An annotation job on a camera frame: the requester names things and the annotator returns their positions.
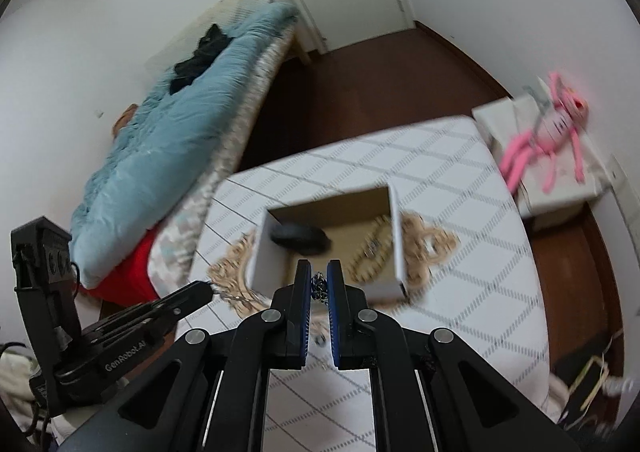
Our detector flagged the pink plush toy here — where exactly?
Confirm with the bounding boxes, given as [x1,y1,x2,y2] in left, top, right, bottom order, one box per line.
[501,72,592,194]

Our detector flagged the white cloth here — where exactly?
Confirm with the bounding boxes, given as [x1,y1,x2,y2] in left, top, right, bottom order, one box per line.
[0,342,48,435]

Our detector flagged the light blue blanket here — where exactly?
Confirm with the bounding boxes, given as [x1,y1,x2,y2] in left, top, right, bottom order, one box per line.
[70,2,301,289]

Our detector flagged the silver chain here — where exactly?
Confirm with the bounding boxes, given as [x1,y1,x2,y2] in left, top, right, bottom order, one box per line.
[311,272,329,305]

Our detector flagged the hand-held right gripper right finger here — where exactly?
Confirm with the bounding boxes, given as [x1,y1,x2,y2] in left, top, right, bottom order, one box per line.
[326,259,581,452]

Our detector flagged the beige patterned mattress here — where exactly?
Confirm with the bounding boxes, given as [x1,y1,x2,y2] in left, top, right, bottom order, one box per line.
[145,0,302,305]

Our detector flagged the black bag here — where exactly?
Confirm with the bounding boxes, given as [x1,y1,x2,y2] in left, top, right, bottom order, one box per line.
[549,329,628,430]

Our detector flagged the black clothes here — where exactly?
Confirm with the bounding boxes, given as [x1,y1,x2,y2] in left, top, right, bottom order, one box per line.
[169,23,234,96]

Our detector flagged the gold chain necklace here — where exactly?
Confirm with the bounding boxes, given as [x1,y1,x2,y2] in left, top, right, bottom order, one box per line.
[206,231,273,315]
[348,216,394,284]
[400,212,460,294]

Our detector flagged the white cardboard box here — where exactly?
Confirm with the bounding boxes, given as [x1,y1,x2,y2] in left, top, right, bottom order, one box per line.
[249,185,412,307]

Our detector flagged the black oval object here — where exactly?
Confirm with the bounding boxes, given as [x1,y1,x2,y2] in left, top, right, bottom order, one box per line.
[270,224,331,254]

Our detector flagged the brown pillow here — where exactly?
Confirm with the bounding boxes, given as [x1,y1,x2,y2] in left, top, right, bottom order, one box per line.
[111,103,139,137]

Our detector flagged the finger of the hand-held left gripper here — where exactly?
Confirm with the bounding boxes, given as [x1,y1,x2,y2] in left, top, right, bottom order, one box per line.
[145,280,215,329]

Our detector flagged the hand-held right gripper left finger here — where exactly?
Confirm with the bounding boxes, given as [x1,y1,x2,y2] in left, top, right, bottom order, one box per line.
[60,258,313,452]

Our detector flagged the white wall socket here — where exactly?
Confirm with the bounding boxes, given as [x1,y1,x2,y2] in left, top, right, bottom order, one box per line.
[606,153,629,194]

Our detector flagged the red cloth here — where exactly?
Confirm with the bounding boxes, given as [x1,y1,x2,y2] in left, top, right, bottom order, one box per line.
[79,227,157,306]

